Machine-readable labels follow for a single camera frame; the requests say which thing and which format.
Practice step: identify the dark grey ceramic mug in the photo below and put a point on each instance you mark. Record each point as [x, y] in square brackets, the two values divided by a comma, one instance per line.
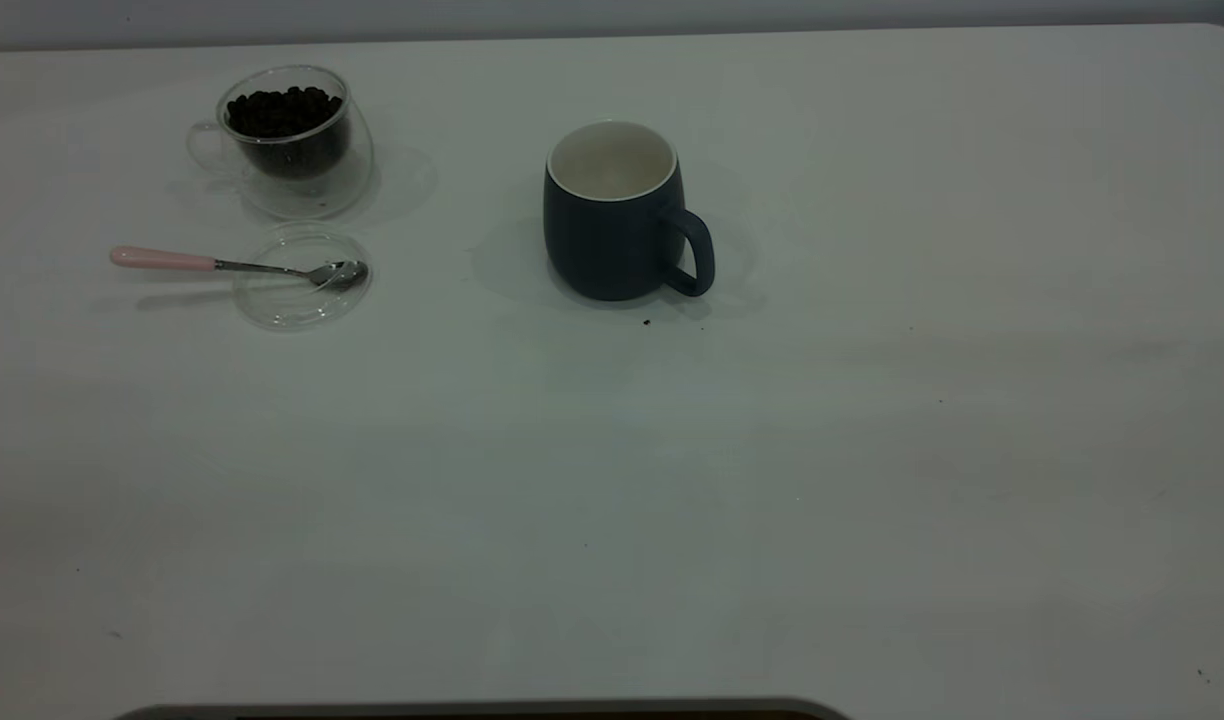
[602, 250]

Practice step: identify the clear round glass lid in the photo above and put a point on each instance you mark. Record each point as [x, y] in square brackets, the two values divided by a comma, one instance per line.
[292, 308]

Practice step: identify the dark coffee beans pile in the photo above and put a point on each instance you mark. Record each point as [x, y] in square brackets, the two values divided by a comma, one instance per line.
[282, 110]

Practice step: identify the clear double-wall glass cup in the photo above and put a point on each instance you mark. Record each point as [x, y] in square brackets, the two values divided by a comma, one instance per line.
[317, 195]

